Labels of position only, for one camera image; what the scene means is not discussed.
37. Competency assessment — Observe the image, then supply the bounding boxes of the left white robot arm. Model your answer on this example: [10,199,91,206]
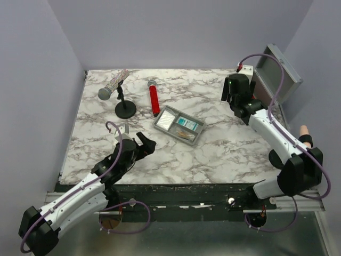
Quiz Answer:
[19,132,156,255]

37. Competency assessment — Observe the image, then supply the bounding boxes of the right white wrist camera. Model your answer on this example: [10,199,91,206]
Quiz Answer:
[237,64,254,78]

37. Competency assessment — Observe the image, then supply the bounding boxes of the black mounting rail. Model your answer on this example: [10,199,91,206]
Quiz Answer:
[54,182,311,222]

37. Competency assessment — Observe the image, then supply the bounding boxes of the white gauze pack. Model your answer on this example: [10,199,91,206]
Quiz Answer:
[156,110,176,131]

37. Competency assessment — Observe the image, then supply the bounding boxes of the cotton swab pack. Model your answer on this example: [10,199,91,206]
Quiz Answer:
[174,127,196,141]

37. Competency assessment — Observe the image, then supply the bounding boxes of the grey metal case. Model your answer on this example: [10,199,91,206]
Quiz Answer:
[253,44,303,106]

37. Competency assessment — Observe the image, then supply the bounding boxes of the grey plastic tray insert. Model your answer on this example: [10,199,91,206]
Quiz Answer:
[153,105,206,147]

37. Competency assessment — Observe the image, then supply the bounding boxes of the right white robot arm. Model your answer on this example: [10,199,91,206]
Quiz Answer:
[221,73,323,209]

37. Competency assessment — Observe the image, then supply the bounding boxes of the silver glitter microphone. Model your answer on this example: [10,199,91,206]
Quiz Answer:
[98,69,130,101]

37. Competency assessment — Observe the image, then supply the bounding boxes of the red glitter microphone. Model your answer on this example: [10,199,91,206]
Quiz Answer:
[148,80,160,117]

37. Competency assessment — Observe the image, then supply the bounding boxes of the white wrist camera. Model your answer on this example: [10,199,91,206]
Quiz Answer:
[237,64,254,78]
[114,123,132,142]

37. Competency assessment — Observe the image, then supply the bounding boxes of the teal gauze dressing packet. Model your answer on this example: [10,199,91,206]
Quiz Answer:
[176,116,199,131]

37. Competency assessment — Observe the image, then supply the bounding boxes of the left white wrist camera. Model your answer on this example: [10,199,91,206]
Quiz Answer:
[114,123,132,142]

